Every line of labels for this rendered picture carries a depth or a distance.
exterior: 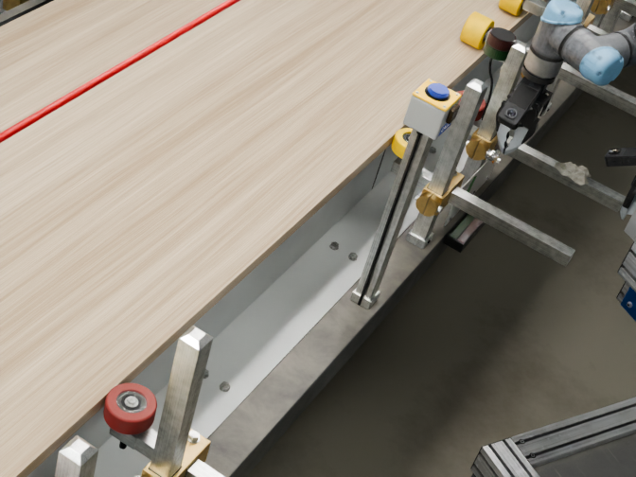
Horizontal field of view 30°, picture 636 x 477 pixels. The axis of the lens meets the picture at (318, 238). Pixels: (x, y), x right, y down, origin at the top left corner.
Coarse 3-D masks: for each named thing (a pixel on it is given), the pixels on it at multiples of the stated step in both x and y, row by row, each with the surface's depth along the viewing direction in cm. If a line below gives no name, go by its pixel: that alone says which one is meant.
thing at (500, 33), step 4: (496, 28) 259; (500, 28) 260; (492, 32) 257; (496, 32) 258; (500, 32) 258; (504, 32) 259; (508, 32) 259; (496, 36) 257; (500, 36) 257; (504, 36) 257; (508, 36) 258; (512, 36) 258; (504, 40) 256; (508, 40) 257; (512, 40) 257; (488, 44) 258; (500, 72) 261; (492, 80) 264; (492, 84) 265; (488, 96) 266; (488, 100) 267; (484, 112) 269
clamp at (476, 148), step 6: (474, 132) 271; (474, 138) 270; (480, 138) 270; (492, 138) 271; (468, 144) 271; (474, 144) 270; (480, 144) 269; (486, 144) 270; (492, 144) 271; (468, 150) 271; (474, 150) 271; (480, 150) 270; (486, 150) 270; (474, 156) 271; (480, 156) 271
